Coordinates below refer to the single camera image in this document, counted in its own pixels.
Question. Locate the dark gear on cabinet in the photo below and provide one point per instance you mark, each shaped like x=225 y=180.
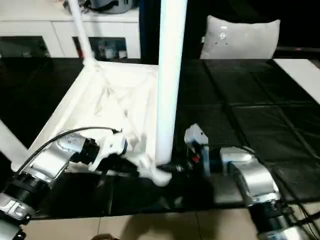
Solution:
x=105 y=5

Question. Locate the white board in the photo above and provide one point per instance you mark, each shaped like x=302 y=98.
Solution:
x=300 y=75

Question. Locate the white cabinet with glass doors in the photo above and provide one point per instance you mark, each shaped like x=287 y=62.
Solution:
x=40 y=27

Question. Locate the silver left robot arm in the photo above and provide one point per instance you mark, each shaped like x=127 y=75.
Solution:
x=50 y=160

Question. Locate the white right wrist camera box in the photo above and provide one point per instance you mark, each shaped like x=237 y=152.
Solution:
x=196 y=135

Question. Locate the grey cushion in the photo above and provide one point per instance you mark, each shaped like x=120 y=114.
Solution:
x=240 y=37

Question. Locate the black cabinet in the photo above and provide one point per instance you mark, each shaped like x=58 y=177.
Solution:
x=150 y=27

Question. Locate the white plastic table leg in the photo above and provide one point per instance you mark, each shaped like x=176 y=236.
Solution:
x=10 y=142
x=80 y=30
x=167 y=75

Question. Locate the black work mat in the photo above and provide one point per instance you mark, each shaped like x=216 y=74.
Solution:
x=250 y=100

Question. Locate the white plastic table top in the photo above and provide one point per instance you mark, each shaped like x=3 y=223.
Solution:
x=110 y=95

